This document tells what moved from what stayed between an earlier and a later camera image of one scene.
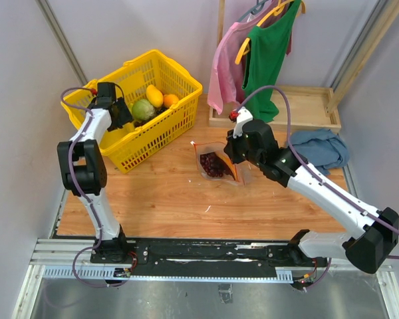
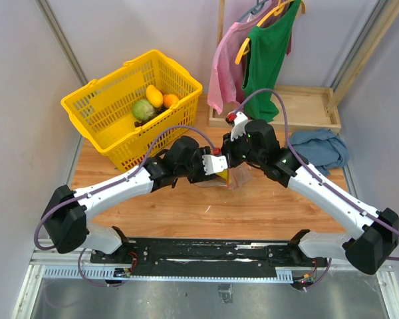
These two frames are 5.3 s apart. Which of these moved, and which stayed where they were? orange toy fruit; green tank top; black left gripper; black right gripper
Moved: black left gripper
Stayed: orange toy fruit; green tank top; black right gripper
